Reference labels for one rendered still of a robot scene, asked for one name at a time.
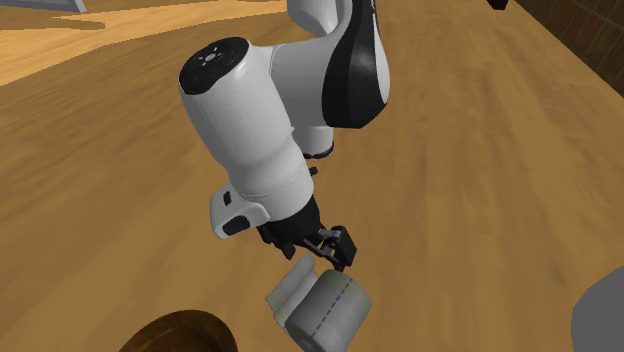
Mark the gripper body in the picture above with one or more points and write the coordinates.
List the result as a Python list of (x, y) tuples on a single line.
[(300, 222)]

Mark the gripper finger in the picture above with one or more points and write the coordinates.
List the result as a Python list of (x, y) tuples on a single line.
[(345, 247), (286, 249)]

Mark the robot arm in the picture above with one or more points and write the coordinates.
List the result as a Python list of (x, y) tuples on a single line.
[(239, 122)]

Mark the white toilet paper roll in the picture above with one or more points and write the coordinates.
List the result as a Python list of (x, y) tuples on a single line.
[(331, 307)]

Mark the brown wooden bowl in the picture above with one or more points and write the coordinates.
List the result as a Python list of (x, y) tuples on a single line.
[(180, 334)]

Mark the grey rounded object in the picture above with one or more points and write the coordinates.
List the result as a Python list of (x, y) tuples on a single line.
[(602, 317)]

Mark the black object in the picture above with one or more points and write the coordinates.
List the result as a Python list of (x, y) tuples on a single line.
[(498, 4)]

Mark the grey flat object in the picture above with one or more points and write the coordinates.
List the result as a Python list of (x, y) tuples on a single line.
[(44, 5)]

